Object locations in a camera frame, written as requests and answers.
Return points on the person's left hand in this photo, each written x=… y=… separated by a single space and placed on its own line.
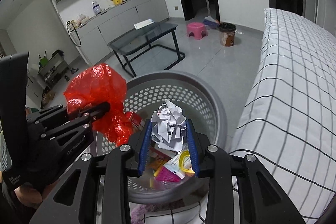
x=29 y=193

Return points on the pink plastic stool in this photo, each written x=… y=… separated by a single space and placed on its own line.
x=197 y=27

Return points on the beige bag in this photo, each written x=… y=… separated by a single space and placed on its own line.
x=82 y=19

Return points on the white paper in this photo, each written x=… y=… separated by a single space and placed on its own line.
x=168 y=124

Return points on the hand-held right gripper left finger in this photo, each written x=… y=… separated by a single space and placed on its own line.
x=144 y=150

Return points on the white flat box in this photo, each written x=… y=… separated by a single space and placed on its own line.
x=143 y=24

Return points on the light blue wet wipes packet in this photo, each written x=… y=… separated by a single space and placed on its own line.
x=172 y=167

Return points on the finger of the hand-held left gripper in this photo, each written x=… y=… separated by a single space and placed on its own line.
x=97 y=111
x=52 y=112

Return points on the pink plastic shuttlecock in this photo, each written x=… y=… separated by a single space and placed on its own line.
x=168 y=175

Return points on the grey perforated plastic basket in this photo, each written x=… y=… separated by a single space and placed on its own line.
x=189 y=87

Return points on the red plastic bag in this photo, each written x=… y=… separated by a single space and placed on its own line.
x=99 y=82

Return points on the metal shoe rack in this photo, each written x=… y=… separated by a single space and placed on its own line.
x=53 y=69

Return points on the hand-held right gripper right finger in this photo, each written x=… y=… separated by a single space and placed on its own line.
x=194 y=153

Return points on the white pump bottle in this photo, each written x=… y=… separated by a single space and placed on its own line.
x=96 y=8

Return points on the cardboard box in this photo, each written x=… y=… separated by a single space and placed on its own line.
x=48 y=97

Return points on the red toothpaste box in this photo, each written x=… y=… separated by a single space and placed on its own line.
x=135 y=119

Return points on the dark shoe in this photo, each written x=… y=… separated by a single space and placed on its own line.
x=74 y=70

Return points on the brown patterned waste bin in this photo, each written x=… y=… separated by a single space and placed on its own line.
x=227 y=36

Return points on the black glass table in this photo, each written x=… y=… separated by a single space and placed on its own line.
x=141 y=40

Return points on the purple fuzzy cloth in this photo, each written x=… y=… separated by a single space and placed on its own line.
x=140 y=214

